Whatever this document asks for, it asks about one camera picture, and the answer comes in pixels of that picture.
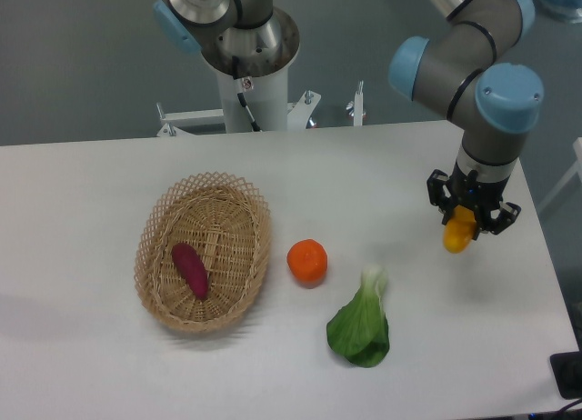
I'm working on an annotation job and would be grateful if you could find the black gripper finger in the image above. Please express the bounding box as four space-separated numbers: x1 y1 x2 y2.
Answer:
472 202 521 241
426 169 459 225

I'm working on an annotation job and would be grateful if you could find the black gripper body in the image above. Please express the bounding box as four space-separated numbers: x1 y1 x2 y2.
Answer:
447 165 507 215

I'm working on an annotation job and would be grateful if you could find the yellow mango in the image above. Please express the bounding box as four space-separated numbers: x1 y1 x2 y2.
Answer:
443 205 477 254

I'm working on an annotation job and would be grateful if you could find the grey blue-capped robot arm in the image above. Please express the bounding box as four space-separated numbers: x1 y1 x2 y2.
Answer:
153 0 544 239

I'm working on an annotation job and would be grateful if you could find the orange fruit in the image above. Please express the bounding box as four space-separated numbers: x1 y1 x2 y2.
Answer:
286 239 328 287

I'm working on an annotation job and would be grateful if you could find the green bok choy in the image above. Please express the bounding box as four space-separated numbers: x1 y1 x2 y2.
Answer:
326 265 390 368

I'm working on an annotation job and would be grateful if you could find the black device at table edge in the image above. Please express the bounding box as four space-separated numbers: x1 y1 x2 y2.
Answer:
549 351 581 400

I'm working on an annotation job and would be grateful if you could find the blue object top right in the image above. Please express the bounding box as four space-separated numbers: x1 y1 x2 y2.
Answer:
539 0 581 24

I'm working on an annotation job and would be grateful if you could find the woven wicker basket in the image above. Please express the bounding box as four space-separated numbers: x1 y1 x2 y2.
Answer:
134 172 271 334

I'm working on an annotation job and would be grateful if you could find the purple sweet potato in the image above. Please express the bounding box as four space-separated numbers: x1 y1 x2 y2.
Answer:
171 243 209 300

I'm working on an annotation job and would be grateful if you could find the white frame at right edge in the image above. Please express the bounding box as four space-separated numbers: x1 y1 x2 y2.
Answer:
537 137 581 216

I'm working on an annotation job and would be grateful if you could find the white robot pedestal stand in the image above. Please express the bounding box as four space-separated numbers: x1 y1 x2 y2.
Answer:
155 5 370 138

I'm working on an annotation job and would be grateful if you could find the black cable on pedestal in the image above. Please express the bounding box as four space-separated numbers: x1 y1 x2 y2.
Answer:
231 55 263 133

